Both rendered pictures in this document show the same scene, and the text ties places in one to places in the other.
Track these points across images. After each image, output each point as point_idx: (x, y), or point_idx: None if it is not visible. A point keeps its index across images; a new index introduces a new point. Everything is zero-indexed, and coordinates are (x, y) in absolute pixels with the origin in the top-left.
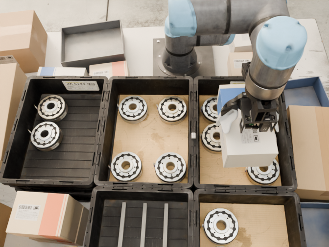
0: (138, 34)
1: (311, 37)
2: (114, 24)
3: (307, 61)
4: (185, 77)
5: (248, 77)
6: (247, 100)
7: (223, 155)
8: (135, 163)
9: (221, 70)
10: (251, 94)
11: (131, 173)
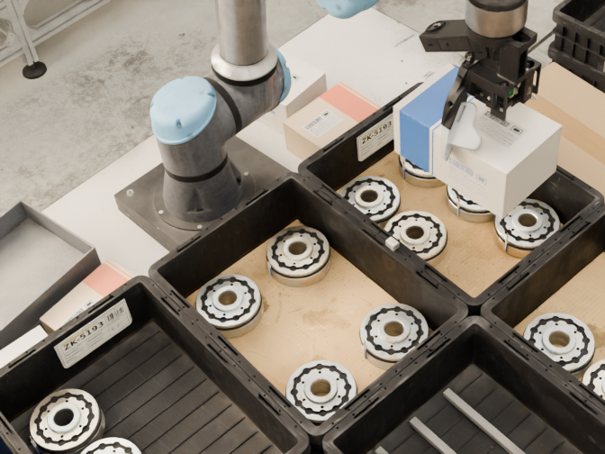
0: (67, 213)
1: (377, 27)
2: (13, 217)
3: (408, 62)
4: (281, 178)
5: (481, 11)
6: (480, 66)
7: (487, 201)
8: (334, 373)
9: (289, 166)
10: (496, 36)
11: (345, 392)
